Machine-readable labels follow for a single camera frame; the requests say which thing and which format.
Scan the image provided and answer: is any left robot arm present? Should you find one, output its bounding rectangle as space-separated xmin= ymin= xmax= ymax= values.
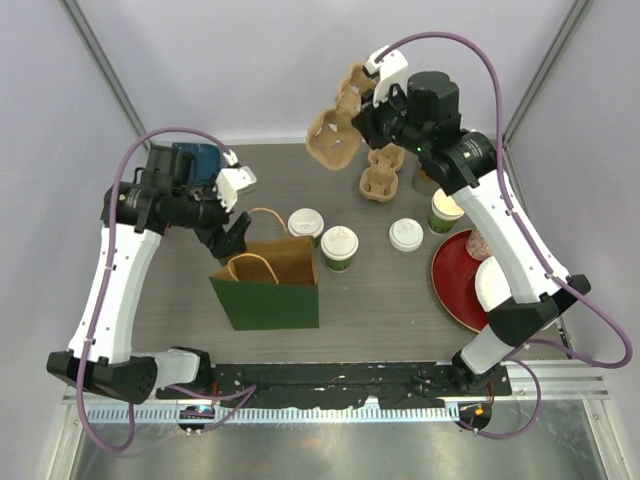
xmin=46 ymin=168 xmax=257 ymax=405

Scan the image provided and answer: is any stack of green cups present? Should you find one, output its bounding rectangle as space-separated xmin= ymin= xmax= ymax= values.
xmin=428 ymin=188 xmax=465 ymax=235

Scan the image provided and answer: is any stack of white lids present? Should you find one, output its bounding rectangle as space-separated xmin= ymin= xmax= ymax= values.
xmin=388 ymin=218 xmax=424 ymax=253

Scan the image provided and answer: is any red round tray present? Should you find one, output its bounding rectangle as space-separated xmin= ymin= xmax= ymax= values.
xmin=431 ymin=229 xmax=488 ymax=333

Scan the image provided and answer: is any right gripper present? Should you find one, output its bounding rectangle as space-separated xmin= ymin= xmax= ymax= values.
xmin=352 ymin=81 xmax=429 ymax=158

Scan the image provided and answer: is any purple cable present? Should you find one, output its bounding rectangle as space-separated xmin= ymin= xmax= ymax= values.
xmin=74 ymin=126 xmax=257 ymax=454
xmin=382 ymin=31 xmax=634 ymax=441

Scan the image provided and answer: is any white cup lid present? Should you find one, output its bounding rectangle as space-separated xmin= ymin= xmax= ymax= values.
xmin=320 ymin=226 xmax=359 ymax=261
xmin=287 ymin=208 xmax=324 ymax=239

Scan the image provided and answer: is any green paper bag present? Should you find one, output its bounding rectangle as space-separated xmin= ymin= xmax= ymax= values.
xmin=209 ymin=222 xmax=320 ymax=331

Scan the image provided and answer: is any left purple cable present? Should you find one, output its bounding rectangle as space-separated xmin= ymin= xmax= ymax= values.
xmin=74 ymin=126 xmax=257 ymax=454

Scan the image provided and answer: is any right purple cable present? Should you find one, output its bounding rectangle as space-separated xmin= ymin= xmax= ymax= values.
xmin=382 ymin=31 xmax=634 ymax=441

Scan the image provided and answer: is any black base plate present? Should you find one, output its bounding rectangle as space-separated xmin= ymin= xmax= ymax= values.
xmin=179 ymin=362 xmax=512 ymax=410

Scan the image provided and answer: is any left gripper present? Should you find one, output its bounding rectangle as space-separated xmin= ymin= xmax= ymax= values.
xmin=173 ymin=173 xmax=250 ymax=258

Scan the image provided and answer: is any cardboard cup carrier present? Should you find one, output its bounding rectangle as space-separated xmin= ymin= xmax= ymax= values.
xmin=359 ymin=144 xmax=406 ymax=203
xmin=305 ymin=62 xmax=375 ymax=171

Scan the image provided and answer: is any blue ceramic dish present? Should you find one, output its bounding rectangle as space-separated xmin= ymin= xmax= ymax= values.
xmin=172 ymin=142 xmax=222 ymax=187

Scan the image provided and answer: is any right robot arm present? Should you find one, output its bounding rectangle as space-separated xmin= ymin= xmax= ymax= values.
xmin=352 ymin=71 xmax=591 ymax=395

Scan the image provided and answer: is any grey straw holder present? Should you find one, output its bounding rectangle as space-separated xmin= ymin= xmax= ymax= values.
xmin=412 ymin=167 xmax=438 ymax=197

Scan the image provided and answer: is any pink speckled mug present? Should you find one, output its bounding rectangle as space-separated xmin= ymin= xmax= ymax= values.
xmin=465 ymin=228 xmax=493 ymax=262

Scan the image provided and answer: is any white plate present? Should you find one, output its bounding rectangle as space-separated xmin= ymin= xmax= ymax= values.
xmin=474 ymin=256 xmax=511 ymax=313

